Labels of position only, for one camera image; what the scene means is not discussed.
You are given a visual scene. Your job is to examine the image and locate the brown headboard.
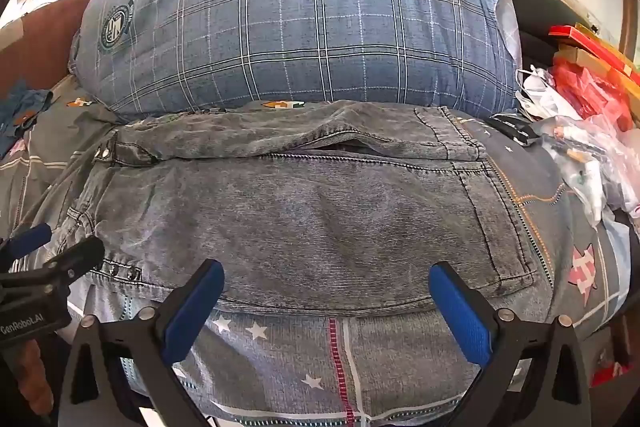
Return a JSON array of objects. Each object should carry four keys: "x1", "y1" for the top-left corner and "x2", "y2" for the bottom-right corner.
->
[{"x1": 0, "y1": 0, "x2": 98, "y2": 102}]

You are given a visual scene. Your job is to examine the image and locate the grey printed bed sheet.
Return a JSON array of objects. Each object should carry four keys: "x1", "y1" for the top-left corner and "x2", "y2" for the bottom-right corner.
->
[{"x1": 0, "y1": 77, "x2": 640, "y2": 427}]

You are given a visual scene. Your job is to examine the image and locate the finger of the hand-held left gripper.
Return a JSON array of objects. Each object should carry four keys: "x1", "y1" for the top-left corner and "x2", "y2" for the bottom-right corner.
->
[
  {"x1": 0, "y1": 222, "x2": 54, "y2": 275},
  {"x1": 15, "y1": 238, "x2": 106, "y2": 290}
]

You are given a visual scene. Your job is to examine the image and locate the black fabric strap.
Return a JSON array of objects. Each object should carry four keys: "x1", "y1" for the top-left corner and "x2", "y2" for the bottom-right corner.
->
[{"x1": 482, "y1": 116, "x2": 538, "y2": 146}]

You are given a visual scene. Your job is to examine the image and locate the light blue denim garment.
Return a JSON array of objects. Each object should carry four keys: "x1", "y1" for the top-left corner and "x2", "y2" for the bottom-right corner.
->
[{"x1": 0, "y1": 79, "x2": 53, "y2": 158}]

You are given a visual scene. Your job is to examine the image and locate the red packet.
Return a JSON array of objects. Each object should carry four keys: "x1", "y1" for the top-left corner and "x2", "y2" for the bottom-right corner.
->
[{"x1": 590, "y1": 359, "x2": 633, "y2": 389}]

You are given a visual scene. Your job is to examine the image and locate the long red box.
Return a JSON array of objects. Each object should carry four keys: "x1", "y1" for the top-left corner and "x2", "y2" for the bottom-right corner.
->
[{"x1": 548, "y1": 24, "x2": 640, "y2": 85}]

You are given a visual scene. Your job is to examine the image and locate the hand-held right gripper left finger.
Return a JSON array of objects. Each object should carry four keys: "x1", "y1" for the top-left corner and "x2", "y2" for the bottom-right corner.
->
[{"x1": 57, "y1": 258, "x2": 226, "y2": 427}]

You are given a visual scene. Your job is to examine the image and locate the pile of red packets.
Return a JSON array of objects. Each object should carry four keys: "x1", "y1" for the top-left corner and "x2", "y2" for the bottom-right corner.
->
[{"x1": 552, "y1": 59, "x2": 638, "y2": 135}]

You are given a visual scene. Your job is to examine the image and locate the clear plastic bag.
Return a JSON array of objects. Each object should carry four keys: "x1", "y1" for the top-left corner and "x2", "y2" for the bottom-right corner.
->
[{"x1": 540, "y1": 114, "x2": 640, "y2": 228}]

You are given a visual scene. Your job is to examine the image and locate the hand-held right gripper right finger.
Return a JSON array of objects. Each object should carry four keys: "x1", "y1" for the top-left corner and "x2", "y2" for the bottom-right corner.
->
[{"x1": 428, "y1": 261, "x2": 591, "y2": 427}]

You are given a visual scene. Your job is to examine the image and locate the grey denim pants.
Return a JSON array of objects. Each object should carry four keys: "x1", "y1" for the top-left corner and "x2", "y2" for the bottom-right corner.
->
[{"x1": 0, "y1": 101, "x2": 558, "y2": 315}]

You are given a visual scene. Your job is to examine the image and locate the person's left hand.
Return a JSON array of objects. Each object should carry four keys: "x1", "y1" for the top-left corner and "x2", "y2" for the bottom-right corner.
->
[{"x1": 10, "y1": 339, "x2": 53, "y2": 415}]

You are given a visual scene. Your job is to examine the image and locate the white plastic bag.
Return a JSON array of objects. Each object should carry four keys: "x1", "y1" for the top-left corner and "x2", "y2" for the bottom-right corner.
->
[{"x1": 515, "y1": 66, "x2": 581, "y2": 124}]

